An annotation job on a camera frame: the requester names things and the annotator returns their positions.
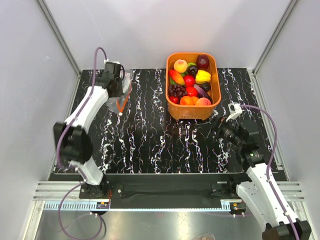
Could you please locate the orange plastic basket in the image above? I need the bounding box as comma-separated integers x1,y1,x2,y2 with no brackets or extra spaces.
165,52,222,120

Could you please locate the yellow bell pepper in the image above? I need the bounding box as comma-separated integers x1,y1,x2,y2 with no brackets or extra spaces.
195,70,212,85

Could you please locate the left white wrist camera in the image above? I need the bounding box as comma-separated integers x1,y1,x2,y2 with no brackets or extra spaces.
103,58,120,65

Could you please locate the clear orange zip bag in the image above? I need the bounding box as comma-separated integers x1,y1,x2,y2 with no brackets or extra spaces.
106,71,132,116

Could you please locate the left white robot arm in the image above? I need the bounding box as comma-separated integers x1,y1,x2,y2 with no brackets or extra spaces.
53,61,131,198

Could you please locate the grey slotted cable duct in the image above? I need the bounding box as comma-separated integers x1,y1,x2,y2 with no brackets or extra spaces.
43,200,234,212

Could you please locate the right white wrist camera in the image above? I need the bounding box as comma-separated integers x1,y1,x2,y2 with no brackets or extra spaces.
226,102,243,122

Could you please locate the red apple centre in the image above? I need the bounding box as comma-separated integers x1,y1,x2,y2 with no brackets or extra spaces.
183,75,196,87

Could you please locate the peach fruit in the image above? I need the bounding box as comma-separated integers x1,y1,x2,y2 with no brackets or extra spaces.
173,59,188,74
194,97,212,106

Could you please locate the dark mangosteen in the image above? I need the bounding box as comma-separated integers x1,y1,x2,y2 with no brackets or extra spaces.
186,64,198,77

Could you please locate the purple eggplant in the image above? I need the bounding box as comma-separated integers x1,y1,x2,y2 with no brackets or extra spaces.
193,84,213,104

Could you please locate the dark red pomegranate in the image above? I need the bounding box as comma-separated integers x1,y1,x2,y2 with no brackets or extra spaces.
196,54,210,70

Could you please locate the red orange mango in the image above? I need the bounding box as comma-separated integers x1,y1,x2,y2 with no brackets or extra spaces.
168,69,185,86

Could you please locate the peach top fruit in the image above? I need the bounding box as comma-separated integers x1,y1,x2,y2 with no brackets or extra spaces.
173,59,188,74

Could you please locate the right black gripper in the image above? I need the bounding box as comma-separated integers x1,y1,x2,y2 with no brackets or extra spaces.
194,114,244,149

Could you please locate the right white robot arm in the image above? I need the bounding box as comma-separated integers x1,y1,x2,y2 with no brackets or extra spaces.
211,117,312,240

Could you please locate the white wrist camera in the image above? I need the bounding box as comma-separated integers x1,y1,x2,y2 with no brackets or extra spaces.
226,102,243,122
103,58,120,65

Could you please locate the peach front fruit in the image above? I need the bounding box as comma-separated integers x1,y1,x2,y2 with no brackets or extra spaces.
194,97,212,106

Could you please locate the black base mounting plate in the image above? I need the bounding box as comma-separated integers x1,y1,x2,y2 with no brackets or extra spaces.
79,173,250,199

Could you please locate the purple grape bunch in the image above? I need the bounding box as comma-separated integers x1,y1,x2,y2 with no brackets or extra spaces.
168,84,188,99

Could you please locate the red tomato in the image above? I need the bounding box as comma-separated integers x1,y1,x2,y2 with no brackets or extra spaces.
186,86,198,97

